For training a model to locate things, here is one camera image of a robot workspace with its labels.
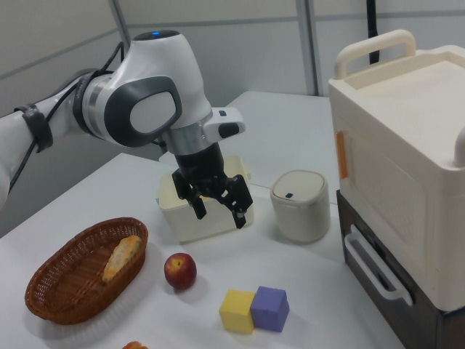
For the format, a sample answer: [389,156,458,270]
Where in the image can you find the red apple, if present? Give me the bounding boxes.
[163,253,198,291]

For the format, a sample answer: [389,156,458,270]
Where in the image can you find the brown wicker basket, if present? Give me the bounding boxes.
[24,217,150,326]

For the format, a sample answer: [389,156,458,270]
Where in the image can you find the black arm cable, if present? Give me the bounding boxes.
[6,41,126,192]

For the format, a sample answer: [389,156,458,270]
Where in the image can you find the white plastic storage box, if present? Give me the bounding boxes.
[155,155,255,245]

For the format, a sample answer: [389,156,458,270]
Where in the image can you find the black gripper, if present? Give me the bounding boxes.
[171,142,254,230]

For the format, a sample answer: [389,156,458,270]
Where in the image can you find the white drawer handle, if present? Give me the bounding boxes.
[343,232,414,306]

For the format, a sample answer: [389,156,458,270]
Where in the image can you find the black pole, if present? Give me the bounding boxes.
[364,0,382,65]

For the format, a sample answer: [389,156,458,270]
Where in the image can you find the yellow foam cube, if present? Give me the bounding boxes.
[218,289,257,334]

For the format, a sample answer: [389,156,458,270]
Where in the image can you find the black cable strap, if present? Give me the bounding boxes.
[13,103,54,154]

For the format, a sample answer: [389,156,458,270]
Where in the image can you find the purple foam cube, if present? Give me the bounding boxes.
[249,286,291,333]

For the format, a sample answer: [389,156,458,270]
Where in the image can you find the small cream trash can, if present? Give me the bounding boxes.
[270,169,331,244]

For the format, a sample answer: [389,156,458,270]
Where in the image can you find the cream plastic cabinet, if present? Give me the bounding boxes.
[328,29,465,312]

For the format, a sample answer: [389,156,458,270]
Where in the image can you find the dark brown wooden drawer base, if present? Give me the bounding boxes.
[336,189,465,349]

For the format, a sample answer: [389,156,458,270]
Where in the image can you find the orange cabinet door handle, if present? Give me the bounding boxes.
[336,130,350,180]

